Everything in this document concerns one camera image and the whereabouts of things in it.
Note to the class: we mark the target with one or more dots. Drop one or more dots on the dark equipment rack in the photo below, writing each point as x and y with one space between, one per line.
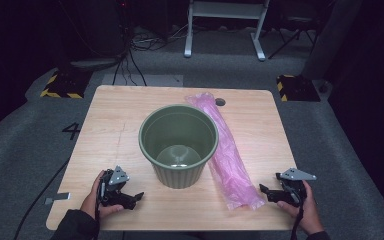
93 30

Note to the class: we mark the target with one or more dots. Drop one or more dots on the black tripod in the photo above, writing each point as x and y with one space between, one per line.
291 36

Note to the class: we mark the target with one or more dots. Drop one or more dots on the yellow-black striped base plate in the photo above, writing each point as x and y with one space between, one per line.
298 88
65 85

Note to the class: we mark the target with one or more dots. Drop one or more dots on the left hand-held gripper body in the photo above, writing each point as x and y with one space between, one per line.
113 186

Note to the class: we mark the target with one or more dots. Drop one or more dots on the green plastic bin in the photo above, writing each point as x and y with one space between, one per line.
166 133

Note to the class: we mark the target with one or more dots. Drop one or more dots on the pink plastic bag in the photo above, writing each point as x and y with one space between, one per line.
228 163

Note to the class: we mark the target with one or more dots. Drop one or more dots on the white metal stand frame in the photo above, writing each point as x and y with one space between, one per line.
225 10

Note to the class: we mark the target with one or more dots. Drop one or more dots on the grey tape strip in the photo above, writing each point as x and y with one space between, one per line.
58 197

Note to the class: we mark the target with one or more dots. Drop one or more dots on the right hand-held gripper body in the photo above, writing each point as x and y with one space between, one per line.
293 188

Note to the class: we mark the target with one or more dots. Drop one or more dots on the grey round table grommet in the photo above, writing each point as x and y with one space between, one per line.
220 101

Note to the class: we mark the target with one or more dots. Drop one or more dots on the person's right hand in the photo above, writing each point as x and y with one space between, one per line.
310 215

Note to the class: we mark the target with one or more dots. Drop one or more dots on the person's left hand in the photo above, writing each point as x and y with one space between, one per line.
91 201

